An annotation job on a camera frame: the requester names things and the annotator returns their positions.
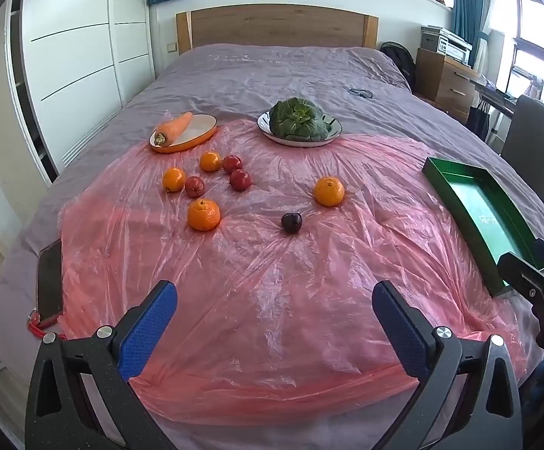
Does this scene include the window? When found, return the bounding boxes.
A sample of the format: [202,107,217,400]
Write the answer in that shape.
[497,0,544,113]

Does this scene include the green tray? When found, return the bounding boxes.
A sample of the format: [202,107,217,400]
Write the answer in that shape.
[422,156,544,297]

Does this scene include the white wardrobe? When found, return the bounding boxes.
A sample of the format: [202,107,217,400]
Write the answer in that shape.
[4,0,157,183]

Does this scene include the dark purple plum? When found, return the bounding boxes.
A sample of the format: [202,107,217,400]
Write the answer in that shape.
[280,212,303,234]

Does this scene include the white round plate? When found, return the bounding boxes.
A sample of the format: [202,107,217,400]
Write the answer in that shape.
[257,111,343,148]

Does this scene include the grey chair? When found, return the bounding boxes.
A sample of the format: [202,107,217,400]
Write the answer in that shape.
[501,94,544,207]

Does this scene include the orange mandarin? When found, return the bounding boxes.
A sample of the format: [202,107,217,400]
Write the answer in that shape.
[162,168,187,193]
[199,151,222,173]
[187,198,221,232]
[313,176,346,208]

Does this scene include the carrot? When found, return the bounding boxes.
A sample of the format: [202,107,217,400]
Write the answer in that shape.
[154,112,193,147]

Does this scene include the black backpack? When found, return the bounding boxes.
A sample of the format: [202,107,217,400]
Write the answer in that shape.
[379,41,418,92]

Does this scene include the green leafy vegetable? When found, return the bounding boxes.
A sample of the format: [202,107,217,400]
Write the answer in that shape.
[269,98,333,142]

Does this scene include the pink plastic sheet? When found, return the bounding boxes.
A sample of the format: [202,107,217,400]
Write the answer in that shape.
[58,119,542,416]

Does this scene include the red coiled cord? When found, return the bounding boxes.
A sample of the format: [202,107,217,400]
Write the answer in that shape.
[27,308,69,342]

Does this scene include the dark smartphone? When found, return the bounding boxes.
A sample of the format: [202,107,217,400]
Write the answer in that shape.
[37,239,65,323]

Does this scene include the black bag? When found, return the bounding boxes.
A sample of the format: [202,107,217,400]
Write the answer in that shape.
[466,100,492,140]

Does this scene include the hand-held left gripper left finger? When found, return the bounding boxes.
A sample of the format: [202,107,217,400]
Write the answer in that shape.
[24,280,179,450]

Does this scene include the orange oval dish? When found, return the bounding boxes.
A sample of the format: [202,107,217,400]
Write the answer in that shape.
[149,114,219,153]

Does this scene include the dark desk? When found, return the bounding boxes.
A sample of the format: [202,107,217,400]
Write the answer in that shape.
[469,77,519,116]

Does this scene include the wooden headboard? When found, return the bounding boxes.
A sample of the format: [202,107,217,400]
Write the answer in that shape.
[175,4,379,54]

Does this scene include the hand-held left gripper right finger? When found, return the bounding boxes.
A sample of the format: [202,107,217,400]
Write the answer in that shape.
[372,280,523,450]

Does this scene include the white printer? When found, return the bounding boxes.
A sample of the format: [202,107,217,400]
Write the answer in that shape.
[420,25,473,65]

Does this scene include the wooden dresser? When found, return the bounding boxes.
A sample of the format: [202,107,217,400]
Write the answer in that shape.
[415,48,481,123]

